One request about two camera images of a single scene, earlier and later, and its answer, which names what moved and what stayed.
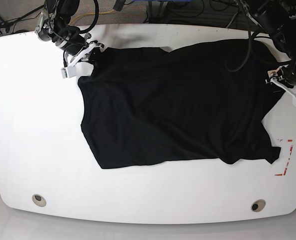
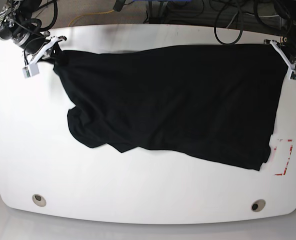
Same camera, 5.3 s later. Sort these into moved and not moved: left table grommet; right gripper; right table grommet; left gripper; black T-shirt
Moved: right gripper; left gripper; black T-shirt
Not moved: right table grommet; left table grommet
